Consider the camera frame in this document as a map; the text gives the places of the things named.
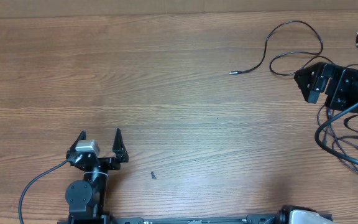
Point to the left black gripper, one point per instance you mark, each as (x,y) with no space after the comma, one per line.
(120,152)

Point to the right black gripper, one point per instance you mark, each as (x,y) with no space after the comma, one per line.
(340,84)

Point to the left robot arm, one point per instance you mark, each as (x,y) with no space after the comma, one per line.
(86,197)

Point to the small black debris piece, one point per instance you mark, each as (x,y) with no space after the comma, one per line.
(153,176)

